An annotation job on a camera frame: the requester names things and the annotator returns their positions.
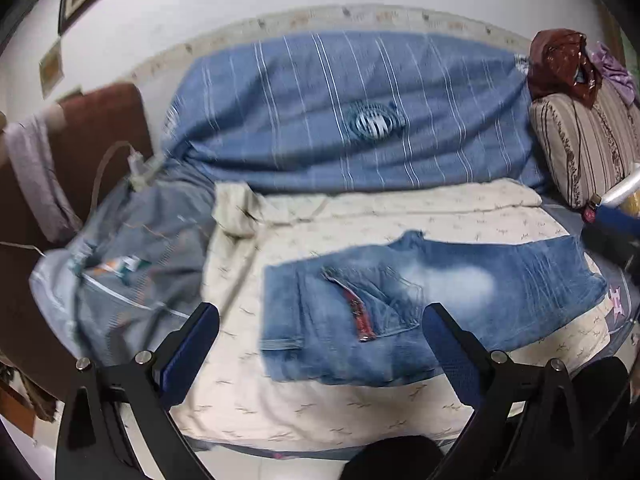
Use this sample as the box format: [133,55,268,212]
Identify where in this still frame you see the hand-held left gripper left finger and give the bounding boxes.
[54,301,222,480]

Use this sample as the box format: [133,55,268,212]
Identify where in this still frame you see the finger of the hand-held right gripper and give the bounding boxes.
[580,206,640,273]

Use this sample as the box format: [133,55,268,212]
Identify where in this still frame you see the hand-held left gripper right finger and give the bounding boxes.
[421,301,596,480]

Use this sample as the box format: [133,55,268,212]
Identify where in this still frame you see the blue denim pants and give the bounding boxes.
[257,230,608,388]

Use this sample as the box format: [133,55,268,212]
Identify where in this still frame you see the silver cylindrical tube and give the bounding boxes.
[597,164,640,207]

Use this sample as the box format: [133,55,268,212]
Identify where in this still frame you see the beige striped cushion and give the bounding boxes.
[529,80,640,211]

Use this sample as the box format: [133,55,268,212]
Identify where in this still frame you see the person's dark trouser leg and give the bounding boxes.
[347,435,443,480]
[570,352,640,461]

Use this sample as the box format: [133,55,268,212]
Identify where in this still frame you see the grey-blue printed pillow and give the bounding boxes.
[29,160,221,366]

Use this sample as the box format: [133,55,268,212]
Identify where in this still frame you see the cream patterned quilt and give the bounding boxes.
[170,177,621,453]

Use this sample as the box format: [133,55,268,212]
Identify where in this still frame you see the crumpled purple garment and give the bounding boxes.
[587,42,638,106]

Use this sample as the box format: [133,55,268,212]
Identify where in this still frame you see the brown patterned cloth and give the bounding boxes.
[527,29,603,108]

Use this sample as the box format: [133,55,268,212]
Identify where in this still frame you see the light purple cloth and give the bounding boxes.
[2,112,83,243]

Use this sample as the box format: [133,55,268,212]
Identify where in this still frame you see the brown headboard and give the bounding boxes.
[0,82,156,411]

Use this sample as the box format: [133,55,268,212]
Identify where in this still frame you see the blue striped blanket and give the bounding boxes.
[162,30,551,196]

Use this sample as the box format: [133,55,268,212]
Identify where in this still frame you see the white charger with cable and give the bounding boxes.
[92,141,166,211]

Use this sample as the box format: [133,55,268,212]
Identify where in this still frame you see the small unframed wall picture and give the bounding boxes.
[39,40,65,98]

